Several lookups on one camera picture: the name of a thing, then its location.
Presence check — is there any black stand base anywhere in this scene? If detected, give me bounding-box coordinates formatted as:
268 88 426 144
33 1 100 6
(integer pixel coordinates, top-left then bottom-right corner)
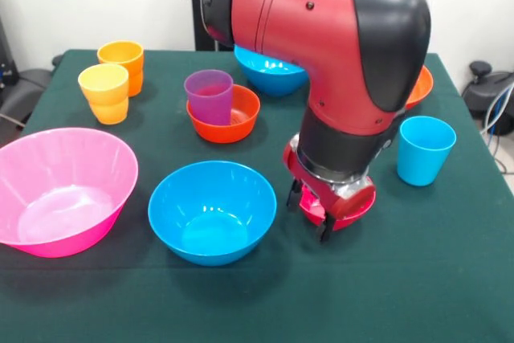
461 60 514 136
0 55 63 127

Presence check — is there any blue and white cable bundle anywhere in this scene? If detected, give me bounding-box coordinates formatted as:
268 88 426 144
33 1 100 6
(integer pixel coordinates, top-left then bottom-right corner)
479 82 514 178

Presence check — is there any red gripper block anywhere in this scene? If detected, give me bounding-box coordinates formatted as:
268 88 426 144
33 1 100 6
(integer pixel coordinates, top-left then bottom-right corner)
283 142 374 243

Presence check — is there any dark green tablecloth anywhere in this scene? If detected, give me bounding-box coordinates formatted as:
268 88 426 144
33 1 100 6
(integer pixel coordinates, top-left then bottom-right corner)
0 48 514 343

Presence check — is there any yellow plastic cup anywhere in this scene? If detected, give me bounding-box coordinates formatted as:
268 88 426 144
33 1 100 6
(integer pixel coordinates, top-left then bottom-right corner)
77 63 130 125

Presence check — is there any black equipment box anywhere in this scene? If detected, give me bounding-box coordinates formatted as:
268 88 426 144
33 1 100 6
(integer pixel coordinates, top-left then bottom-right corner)
0 17 18 87

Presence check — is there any large pink plastic bowl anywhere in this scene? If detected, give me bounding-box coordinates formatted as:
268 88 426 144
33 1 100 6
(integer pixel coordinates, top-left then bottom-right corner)
0 127 140 259

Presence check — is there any light blue plastic cup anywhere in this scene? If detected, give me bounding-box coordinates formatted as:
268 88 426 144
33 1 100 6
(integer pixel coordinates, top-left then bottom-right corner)
397 116 457 187

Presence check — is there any purple plastic cup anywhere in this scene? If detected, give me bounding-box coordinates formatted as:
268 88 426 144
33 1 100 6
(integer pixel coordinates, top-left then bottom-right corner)
183 69 235 126

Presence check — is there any small crimson plastic bowl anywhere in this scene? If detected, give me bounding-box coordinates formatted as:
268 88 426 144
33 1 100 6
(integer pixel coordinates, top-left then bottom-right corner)
299 186 377 232

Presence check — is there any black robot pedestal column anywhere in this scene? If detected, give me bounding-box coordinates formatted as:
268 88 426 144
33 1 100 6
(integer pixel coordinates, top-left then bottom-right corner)
185 0 238 51

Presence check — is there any blue plastic bowl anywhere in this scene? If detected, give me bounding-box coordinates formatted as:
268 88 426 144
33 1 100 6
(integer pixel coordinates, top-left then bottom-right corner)
234 44 310 98
147 160 278 267

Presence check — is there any small orange-red plastic bowl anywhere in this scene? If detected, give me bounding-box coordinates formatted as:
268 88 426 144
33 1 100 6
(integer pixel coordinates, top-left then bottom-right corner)
186 84 261 145

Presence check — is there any large orange-red plastic bowl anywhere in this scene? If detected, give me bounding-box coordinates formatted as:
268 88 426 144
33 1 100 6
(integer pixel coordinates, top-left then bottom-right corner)
404 64 434 111

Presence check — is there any orange plastic cup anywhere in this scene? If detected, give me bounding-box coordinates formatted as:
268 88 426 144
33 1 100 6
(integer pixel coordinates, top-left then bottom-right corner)
96 39 145 97

